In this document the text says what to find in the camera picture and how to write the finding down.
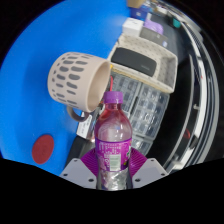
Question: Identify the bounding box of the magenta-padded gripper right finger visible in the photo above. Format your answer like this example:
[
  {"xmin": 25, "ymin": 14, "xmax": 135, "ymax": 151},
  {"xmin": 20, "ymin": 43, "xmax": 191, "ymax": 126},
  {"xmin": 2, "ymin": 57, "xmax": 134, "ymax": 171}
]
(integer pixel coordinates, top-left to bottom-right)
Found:
[{"xmin": 126, "ymin": 147, "xmax": 169, "ymax": 189}]

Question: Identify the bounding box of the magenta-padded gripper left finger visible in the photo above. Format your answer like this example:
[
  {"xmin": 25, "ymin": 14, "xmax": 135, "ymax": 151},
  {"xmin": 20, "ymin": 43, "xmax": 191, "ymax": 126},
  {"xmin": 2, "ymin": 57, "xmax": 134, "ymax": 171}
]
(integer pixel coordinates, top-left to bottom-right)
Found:
[{"xmin": 59, "ymin": 148, "xmax": 101, "ymax": 189}]

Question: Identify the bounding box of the clear bottle with purple cap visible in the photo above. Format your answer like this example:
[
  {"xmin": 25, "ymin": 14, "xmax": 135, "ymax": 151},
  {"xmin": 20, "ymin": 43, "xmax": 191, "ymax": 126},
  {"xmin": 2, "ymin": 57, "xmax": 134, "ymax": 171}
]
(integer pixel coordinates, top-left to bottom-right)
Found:
[{"xmin": 94, "ymin": 90, "xmax": 133, "ymax": 191}]

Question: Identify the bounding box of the flat round red coaster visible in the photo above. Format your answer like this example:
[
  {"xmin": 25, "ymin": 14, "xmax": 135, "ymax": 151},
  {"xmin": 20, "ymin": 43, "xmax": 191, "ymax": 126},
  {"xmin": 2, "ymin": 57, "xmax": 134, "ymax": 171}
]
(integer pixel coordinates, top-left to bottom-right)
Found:
[{"xmin": 31, "ymin": 134, "xmax": 55, "ymax": 165}]

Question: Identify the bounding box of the black workbench shelf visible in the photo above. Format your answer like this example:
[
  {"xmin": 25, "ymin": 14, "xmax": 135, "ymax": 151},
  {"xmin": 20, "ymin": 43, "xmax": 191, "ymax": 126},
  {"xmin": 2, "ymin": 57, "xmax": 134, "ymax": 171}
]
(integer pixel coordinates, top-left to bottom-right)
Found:
[{"xmin": 149, "ymin": 9, "xmax": 221, "ymax": 174}]

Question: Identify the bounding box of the beige patterned mug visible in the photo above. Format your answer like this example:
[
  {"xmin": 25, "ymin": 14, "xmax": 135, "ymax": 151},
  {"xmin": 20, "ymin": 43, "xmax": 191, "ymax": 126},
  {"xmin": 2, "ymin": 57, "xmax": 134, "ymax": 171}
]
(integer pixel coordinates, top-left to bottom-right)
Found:
[{"xmin": 47, "ymin": 51, "xmax": 112, "ymax": 123}]

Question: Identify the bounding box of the beige perforated basket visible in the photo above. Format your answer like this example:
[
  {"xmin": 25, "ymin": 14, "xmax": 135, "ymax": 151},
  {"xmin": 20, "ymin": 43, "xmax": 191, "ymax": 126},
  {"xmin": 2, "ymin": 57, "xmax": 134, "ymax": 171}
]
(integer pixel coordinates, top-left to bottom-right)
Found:
[{"xmin": 108, "ymin": 34, "xmax": 179, "ymax": 94}]

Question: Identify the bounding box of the black speaker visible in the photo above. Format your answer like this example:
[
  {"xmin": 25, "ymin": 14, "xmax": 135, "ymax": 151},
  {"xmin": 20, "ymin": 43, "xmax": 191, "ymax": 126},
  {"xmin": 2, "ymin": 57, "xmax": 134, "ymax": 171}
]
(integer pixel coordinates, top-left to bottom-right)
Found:
[{"xmin": 110, "ymin": 47, "xmax": 158, "ymax": 77}]

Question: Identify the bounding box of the dark grey box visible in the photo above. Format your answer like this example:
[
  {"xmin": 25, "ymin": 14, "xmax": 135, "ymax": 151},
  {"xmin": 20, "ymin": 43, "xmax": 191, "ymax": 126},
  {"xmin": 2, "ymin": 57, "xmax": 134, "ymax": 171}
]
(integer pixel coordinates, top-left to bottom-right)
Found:
[{"xmin": 139, "ymin": 26, "xmax": 169, "ymax": 48}]

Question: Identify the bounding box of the purple container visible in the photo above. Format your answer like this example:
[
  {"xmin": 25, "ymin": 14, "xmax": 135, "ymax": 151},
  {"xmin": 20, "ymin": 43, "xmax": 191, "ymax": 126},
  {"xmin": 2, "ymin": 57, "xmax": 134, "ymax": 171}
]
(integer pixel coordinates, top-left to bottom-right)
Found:
[{"xmin": 143, "ymin": 18, "xmax": 165, "ymax": 35}]

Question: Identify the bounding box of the small white box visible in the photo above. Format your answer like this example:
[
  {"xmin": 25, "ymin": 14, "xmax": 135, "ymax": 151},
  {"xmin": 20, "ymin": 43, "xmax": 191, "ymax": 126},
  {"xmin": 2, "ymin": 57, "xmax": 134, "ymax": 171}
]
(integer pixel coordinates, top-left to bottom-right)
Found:
[{"xmin": 121, "ymin": 17, "xmax": 144, "ymax": 36}]

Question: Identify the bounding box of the blue box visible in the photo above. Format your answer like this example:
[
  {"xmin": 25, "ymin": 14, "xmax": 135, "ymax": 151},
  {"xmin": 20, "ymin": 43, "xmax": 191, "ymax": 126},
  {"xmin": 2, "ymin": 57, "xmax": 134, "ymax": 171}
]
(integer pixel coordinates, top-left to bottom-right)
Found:
[{"xmin": 129, "ymin": 6, "xmax": 151, "ymax": 21}]

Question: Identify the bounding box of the brown cardboard box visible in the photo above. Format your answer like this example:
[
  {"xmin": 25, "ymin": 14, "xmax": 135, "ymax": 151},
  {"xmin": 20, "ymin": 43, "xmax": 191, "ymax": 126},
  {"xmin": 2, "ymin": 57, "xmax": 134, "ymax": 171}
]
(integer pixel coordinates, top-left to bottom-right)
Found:
[{"xmin": 126, "ymin": 0, "xmax": 146, "ymax": 9}]

